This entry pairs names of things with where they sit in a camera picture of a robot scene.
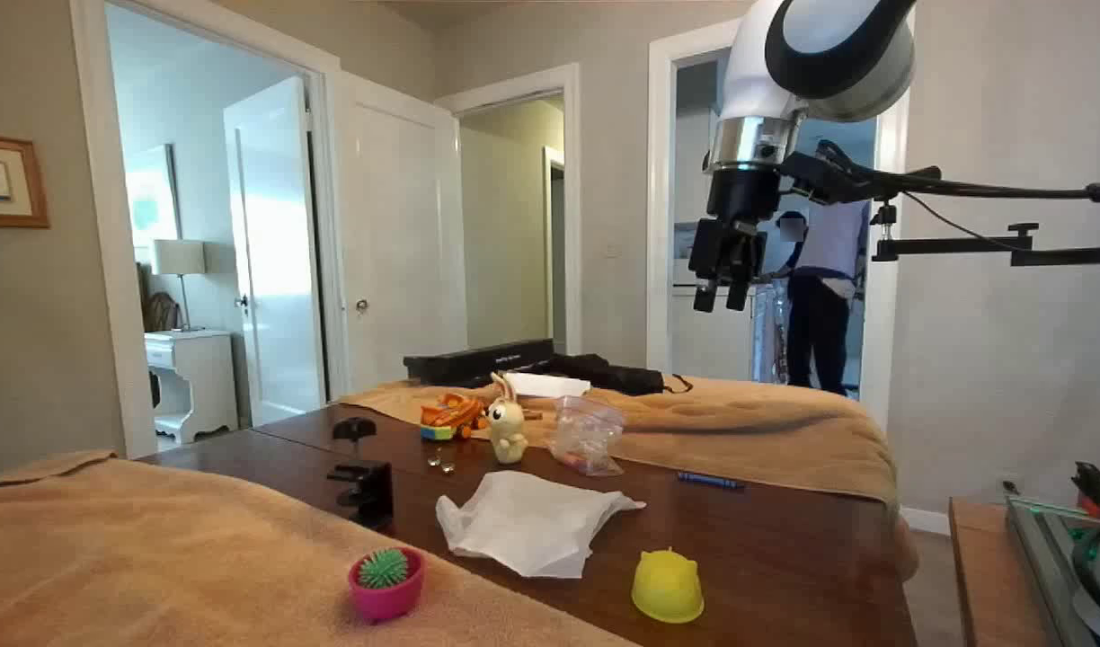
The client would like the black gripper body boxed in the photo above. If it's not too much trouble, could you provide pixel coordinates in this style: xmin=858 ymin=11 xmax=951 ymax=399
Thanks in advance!
xmin=689 ymin=169 xmax=781 ymax=292

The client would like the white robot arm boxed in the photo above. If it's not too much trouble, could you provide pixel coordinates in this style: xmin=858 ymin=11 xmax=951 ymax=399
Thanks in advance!
xmin=689 ymin=0 xmax=917 ymax=312

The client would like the black bag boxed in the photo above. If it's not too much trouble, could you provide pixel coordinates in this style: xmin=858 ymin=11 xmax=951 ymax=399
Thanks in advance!
xmin=543 ymin=354 xmax=665 ymax=396

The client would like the clear plastic bag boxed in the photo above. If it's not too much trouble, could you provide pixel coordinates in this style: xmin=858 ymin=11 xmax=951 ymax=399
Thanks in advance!
xmin=550 ymin=396 xmax=623 ymax=478

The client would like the person in background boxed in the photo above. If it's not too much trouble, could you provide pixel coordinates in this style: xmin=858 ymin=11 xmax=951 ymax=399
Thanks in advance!
xmin=775 ymin=203 xmax=866 ymax=391

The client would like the tan towel far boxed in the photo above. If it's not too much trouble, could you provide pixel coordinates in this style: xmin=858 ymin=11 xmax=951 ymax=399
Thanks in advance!
xmin=338 ymin=373 xmax=902 ymax=508

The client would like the tan towel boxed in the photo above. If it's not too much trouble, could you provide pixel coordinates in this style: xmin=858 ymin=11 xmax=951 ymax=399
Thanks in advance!
xmin=0 ymin=449 xmax=628 ymax=647
xmin=338 ymin=373 xmax=902 ymax=508

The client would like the white paper box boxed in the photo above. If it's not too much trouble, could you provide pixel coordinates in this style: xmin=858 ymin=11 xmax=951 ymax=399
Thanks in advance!
xmin=502 ymin=369 xmax=588 ymax=399

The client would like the black keyboard case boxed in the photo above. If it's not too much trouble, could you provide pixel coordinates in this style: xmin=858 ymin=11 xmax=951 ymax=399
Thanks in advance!
xmin=403 ymin=338 xmax=552 ymax=386

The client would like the orange toy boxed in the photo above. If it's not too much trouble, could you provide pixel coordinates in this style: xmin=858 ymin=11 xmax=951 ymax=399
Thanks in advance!
xmin=419 ymin=391 xmax=484 ymax=441

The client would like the white crumpled cloth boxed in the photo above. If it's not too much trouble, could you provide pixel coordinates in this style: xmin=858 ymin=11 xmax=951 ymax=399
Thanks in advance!
xmin=434 ymin=472 xmax=641 ymax=579

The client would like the yellow silicone cup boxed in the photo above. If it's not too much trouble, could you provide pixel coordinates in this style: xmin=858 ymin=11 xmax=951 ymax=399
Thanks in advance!
xmin=628 ymin=550 xmax=703 ymax=627

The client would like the white door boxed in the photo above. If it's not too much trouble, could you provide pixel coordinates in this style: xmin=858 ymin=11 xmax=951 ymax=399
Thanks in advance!
xmin=338 ymin=81 xmax=464 ymax=391

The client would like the green spiky ball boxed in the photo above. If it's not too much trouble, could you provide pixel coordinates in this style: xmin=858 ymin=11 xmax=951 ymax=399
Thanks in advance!
xmin=360 ymin=550 xmax=409 ymax=589

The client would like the pink bowl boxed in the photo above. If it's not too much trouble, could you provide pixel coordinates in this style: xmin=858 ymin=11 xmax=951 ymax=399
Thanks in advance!
xmin=348 ymin=546 xmax=425 ymax=622

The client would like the white side table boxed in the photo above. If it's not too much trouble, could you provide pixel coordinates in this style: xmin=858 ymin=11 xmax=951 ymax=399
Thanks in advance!
xmin=144 ymin=330 xmax=236 ymax=449

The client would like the table lamp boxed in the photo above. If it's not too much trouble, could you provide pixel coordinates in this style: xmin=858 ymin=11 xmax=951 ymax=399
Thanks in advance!
xmin=151 ymin=241 xmax=204 ymax=329

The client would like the tan towel near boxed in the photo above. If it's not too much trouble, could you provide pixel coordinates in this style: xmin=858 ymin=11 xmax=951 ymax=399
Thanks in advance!
xmin=0 ymin=449 xmax=628 ymax=647

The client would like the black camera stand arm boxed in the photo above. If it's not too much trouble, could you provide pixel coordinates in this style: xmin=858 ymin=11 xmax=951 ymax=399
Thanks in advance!
xmin=783 ymin=139 xmax=1100 ymax=269

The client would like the black clamp mount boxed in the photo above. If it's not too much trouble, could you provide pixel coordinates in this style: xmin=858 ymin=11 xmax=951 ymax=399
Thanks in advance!
xmin=327 ymin=416 xmax=391 ymax=529

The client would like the framed picture brown frame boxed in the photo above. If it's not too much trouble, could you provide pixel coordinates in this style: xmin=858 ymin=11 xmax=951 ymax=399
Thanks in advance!
xmin=0 ymin=138 xmax=52 ymax=229

